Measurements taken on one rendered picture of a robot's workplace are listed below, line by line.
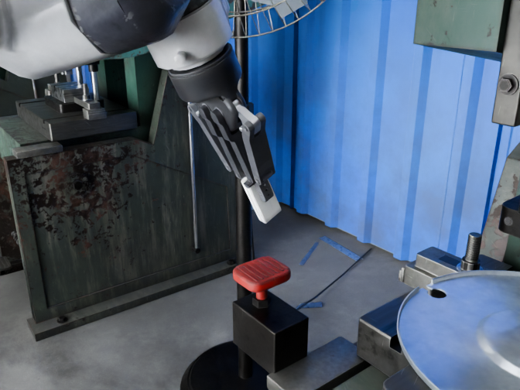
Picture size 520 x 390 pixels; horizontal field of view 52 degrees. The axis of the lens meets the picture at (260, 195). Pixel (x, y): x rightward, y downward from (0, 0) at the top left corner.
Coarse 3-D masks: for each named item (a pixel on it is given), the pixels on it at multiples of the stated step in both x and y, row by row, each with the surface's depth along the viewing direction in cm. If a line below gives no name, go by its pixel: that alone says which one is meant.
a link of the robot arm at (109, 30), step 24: (72, 0) 41; (96, 0) 40; (120, 0) 40; (144, 0) 41; (168, 0) 42; (192, 0) 50; (96, 24) 41; (120, 24) 41; (144, 24) 42; (168, 24) 43; (120, 48) 44
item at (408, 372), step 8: (408, 368) 51; (392, 376) 50; (400, 376) 50; (408, 376) 50; (416, 376) 50; (384, 384) 49; (392, 384) 49; (400, 384) 49; (408, 384) 49; (416, 384) 49; (424, 384) 49
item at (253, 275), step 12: (252, 264) 74; (264, 264) 73; (276, 264) 74; (240, 276) 71; (252, 276) 70; (264, 276) 71; (276, 276) 71; (288, 276) 72; (252, 288) 69; (264, 288) 70
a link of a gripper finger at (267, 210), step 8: (248, 192) 67; (256, 192) 67; (256, 200) 67; (272, 200) 69; (256, 208) 69; (264, 208) 69; (272, 208) 70; (280, 208) 70; (264, 216) 69; (272, 216) 70
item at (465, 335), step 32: (416, 288) 63; (448, 288) 64; (480, 288) 64; (512, 288) 64; (416, 320) 58; (448, 320) 58; (480, 320) 57; (512, 320) 57; (416, 352) 53; (448, 352) 53; (480, 352) 53; (512, 352) 52; (448, 384) 48; (480, 384) 48; (512, 384) 48
